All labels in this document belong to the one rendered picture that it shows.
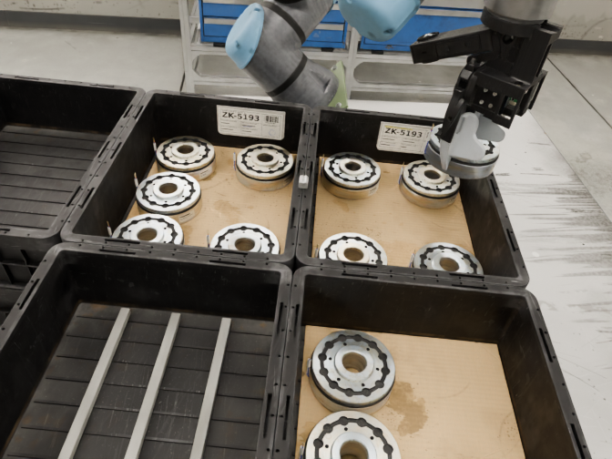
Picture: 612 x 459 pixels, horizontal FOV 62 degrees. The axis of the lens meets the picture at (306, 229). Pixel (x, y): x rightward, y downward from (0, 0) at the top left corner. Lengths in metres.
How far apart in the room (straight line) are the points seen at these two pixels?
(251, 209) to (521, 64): 0.46
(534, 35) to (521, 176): 0.71
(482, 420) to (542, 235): 0.58
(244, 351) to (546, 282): 0.62
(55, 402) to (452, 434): 0.46
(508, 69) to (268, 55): 0.55
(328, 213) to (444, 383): 0.34
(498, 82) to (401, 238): 0.31
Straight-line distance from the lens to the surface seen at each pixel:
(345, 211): 0.87
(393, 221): 0.87
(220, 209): 0.86
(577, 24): 4.16
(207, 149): 0.95
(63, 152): 1.04
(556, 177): 1.36
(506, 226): 0.77
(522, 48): 0.65
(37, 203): 0.94
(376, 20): 0.57
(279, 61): 1.08
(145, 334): 0.71
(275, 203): 0.87
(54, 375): 0.70
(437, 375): 0.69
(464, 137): 0.70
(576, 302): 1.06
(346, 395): 0.62
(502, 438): 0.68
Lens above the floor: 1.39
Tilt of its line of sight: 43 degrees down
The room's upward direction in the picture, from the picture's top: 6 degrees clockwise
